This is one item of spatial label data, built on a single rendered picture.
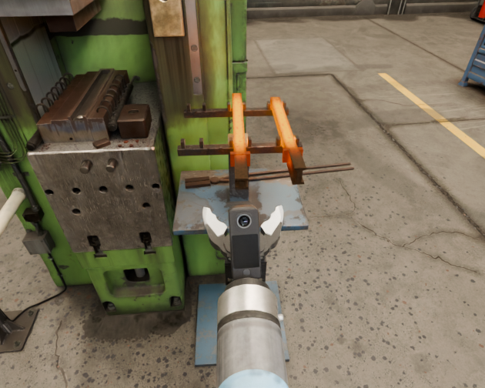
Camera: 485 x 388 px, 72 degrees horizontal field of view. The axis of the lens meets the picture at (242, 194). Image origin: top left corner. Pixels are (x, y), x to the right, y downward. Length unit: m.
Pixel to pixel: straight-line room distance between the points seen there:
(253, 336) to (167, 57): 0.91
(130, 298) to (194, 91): 0.96
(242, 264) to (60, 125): 0.81
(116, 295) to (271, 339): 1.25
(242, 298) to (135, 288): 1.20
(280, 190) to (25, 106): 0.89
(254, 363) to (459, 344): 1.51
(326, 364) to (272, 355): 1.18
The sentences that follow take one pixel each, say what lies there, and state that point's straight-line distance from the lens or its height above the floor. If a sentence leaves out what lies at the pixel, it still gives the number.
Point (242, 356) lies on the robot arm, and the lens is 0.45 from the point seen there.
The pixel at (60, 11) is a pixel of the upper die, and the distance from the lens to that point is 1.05.
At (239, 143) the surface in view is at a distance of 0.82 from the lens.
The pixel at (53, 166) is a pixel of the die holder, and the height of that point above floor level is 0.86.
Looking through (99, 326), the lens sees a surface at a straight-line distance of 1.79.
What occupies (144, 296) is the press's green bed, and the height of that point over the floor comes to 0.15.
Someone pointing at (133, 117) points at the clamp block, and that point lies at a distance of 1.12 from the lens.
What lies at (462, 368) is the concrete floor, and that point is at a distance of 1.83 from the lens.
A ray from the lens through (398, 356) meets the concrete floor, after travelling 1.74.
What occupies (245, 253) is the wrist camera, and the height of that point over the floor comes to 1.06.
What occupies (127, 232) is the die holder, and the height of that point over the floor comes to 0.56.
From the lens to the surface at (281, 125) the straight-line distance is 0.91.
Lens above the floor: 1.46
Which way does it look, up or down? 39 degrees down
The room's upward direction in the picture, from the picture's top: straight up
